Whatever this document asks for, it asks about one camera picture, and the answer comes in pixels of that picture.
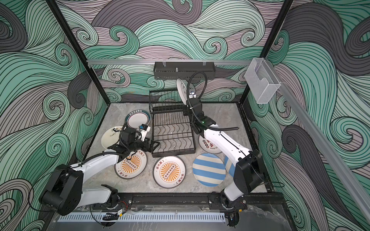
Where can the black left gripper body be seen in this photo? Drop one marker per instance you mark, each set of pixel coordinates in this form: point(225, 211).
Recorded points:
point(138, 145)

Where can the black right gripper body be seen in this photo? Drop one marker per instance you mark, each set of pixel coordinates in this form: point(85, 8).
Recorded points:
point(192, 122)

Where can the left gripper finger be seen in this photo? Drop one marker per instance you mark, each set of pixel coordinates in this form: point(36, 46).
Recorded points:
point(154, 143)
point(150, 149)

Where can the black wire dish rack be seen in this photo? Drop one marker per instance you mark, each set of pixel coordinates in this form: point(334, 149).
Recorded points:
point(170, 124)

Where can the white plate green flower outline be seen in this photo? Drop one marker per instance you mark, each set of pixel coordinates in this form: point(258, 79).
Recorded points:
point(182, 90)

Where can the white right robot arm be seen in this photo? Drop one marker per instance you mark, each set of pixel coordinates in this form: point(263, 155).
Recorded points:
point(250, 169)

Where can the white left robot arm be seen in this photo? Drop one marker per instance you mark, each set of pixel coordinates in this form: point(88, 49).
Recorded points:
point(64, 191)

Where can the cream plate black drawing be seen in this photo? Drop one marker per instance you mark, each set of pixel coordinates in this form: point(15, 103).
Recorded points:
point(111, 137)

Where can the green-rimmed white plate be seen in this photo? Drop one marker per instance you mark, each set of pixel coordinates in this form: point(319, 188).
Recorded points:
point(137, 117)

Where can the white plate red characters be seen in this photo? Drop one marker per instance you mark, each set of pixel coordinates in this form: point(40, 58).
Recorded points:
point(208, 146)

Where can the orange sunburst plate left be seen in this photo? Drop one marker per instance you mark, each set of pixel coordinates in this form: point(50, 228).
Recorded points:
point(129, 169)

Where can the orange sunburst plate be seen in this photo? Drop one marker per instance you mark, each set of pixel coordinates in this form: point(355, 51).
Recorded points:
point(169, 172)
point(129, 169)

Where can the orange sunburst plate centre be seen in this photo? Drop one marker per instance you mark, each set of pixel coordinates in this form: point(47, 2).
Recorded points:
point(169, 172)

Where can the blue striped plate large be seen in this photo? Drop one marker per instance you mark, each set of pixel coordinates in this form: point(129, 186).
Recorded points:
point(209, 170)

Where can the blue striped plate right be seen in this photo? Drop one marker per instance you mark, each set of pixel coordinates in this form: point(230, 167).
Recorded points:
point(229, 166)

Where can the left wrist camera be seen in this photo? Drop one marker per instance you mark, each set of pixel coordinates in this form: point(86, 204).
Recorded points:
point(144, 130)

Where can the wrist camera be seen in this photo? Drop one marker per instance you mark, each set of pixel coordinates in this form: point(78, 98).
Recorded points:
point(192, 93)
point(144, 130)

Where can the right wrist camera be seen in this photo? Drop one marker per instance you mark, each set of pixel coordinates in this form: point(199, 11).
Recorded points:
point(192, 93)

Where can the aluminium rail back wall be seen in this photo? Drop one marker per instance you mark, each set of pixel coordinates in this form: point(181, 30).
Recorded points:
point(153, 61)

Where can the aluminium rail wall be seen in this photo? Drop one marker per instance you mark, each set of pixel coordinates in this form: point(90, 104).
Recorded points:
point(310, 107)
point(153, 61)

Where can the black wall-mounted tray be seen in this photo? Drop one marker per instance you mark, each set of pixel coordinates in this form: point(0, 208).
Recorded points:
point(182, 70)

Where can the clear acrylic wall box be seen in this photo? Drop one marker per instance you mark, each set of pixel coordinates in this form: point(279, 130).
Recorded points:
point(262, 80)

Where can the white slotted cable duct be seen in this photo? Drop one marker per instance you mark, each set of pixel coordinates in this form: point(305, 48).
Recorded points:
point(147, 217)

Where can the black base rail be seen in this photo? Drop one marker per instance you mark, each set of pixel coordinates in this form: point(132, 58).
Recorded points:
point(212, 201)

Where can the aluminium rail right wall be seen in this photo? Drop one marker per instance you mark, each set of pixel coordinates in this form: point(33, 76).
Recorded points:
point(310, 107)

